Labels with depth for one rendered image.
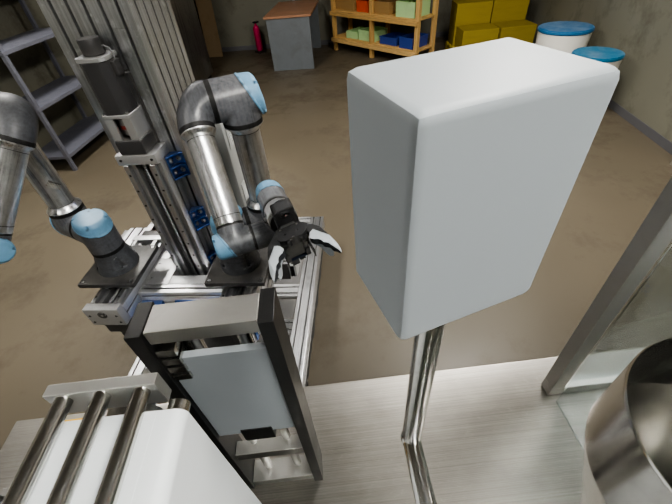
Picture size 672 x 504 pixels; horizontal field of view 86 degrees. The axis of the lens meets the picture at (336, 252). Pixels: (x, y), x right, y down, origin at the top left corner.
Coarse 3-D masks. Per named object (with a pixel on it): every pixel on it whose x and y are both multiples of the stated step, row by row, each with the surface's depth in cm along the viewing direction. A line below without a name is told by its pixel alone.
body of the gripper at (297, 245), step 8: (272, 216) 86; (296, 216) 88; (272, 224) 87; (288, 224) 82; (296, 224) 82; (304, 224) 81; (280, 232) 81; (288, 232) 80; (296, 232) 80; (304, 232) 80; (280, 240) 79; (288, 240) 79; (296, 240) 80; (304, 240) 81; (288, 248) 81; (296, 248) 82; (304, 248) 83; (312, 248) 84; (288, 256) 81; (296, 256) 84; (304, 256) 84; (288, 264) 83; (296, 264) 84
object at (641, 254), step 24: (648, 216) 52; (648, 240) 52; (624, 264) 57; (648, 264) 55; (624, 288) 59; (600, 312) 64; (576, 336) 71; (600, 336) 68; (576, 360) 74; (552, 384) 81
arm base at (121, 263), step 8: (120, 248) 135; (128, 248) 139; (96, 256) 132; (104, 256) 132; (112, 256) 133; (120, 256) 135; (128, 256) 138; (136, 256) 142; (96, 264) 135; (104, 264) 134; (112, 264) 134; (120, 264) 137; (128, 264) 138; (136, 264) 141; (104, 272) 135; (112, 272) 135; (120, 272) 137
